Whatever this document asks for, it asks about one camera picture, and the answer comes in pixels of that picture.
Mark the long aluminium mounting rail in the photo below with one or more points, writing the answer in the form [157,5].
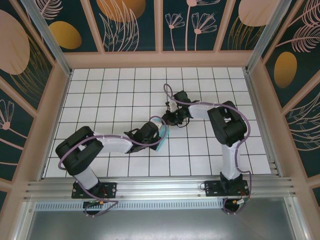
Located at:
[160,186]

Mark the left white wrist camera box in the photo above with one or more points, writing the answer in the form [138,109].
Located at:
[156,122]

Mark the aluminium side rail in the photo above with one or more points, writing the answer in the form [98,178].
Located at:
[252,100]

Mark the light blue paper sheet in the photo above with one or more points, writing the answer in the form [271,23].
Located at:
[162,143]

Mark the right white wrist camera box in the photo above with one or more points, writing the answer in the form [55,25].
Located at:
[172,106]

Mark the grey metal sheet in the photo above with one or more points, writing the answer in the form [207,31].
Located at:
[160,225]

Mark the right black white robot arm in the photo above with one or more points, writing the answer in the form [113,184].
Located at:
[200,111]

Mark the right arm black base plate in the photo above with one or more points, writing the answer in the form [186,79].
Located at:
[212,190]

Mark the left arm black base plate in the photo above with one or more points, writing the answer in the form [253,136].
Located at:
[110,188]

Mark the aluminium frame post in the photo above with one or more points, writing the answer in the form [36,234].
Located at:
[271,32]
[46,32]

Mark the yellow power connector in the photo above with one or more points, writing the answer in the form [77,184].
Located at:
[235,201]
[101,201]

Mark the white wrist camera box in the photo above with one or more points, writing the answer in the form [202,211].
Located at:
[156,122]
[172,106]

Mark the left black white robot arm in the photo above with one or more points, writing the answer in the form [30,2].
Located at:
[115,145]

